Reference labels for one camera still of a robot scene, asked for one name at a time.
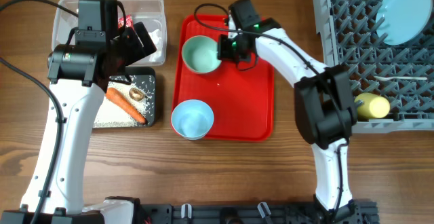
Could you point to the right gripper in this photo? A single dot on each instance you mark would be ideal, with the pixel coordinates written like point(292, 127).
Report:
point(225, 53)

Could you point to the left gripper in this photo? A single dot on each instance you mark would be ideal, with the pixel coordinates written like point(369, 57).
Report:
point(131, 36)

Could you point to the red candy wrapper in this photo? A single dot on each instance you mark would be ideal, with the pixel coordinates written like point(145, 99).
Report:
point(128, 21)

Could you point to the white paper napkin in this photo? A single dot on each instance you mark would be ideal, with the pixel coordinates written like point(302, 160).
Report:
point(157, 39)

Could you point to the green bowl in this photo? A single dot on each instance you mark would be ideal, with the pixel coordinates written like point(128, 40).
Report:
point(199, 54)

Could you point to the brown food scrap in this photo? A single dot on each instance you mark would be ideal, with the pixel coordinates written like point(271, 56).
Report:
point(136, 94)

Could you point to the orange carrot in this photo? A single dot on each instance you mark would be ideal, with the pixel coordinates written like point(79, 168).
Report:
point(118, 99)

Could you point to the white rice pile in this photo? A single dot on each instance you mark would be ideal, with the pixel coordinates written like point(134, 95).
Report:
point(112, 115)

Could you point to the light blue bowl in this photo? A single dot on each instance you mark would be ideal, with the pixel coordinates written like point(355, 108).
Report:
point(192, 119)

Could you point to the yellow plastic cup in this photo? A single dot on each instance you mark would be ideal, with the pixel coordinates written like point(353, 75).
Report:
point(372, 106)

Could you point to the light blue plate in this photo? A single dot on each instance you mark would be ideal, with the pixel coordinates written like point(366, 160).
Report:
point(402, 20)

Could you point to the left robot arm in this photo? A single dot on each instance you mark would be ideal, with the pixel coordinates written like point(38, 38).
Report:
point(79, 77)

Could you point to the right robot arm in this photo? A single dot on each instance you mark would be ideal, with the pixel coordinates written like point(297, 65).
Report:
point(325, 111)

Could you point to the black waste tray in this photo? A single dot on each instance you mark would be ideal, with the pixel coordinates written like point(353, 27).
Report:
point(151, 81)

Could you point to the grey dishwasher rack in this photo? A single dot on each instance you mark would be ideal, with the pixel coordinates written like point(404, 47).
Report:
point(348, 36)

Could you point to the white utensil in rack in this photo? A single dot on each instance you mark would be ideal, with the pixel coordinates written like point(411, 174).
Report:
point(378, 78)

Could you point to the clear plastic bin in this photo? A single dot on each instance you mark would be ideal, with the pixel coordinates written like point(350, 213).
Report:
point(150, 12)

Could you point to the red plastic tray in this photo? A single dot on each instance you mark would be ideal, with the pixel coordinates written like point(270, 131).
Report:
point(242, 101)

